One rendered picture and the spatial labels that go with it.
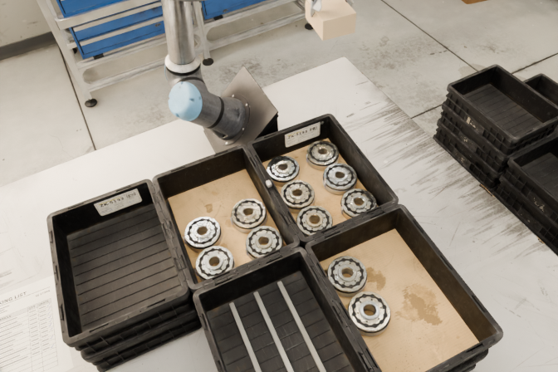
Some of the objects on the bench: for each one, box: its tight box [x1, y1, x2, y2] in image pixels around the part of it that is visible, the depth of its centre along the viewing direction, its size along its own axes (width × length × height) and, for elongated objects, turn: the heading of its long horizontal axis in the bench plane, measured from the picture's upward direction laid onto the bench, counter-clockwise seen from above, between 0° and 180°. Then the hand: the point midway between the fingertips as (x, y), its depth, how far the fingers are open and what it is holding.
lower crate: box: [81, 292, 202, 372], centre depth 131 cm, size 40×30×12 cm
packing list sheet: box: [0, 275, 74, 372], centre depth 128 cm, size 33×23×1 cm
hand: (330, 11), depth 158 cm, fingers closed on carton, 14 cm apart
